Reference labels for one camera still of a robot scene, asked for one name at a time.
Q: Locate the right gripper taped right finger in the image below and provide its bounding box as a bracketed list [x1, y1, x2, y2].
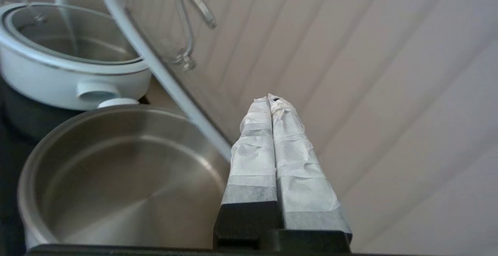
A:
[265, 92, 352, 252]

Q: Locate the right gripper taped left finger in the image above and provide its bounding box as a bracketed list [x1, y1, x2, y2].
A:
[213, 96, 282, 249]

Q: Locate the white steel-lined pot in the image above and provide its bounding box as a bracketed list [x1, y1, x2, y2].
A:
[18, 98, 234, 249]
[0, 1, 152, 111]

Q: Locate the black glass induction cooktop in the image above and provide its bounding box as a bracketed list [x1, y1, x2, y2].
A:
[0, 75, 150, 256]

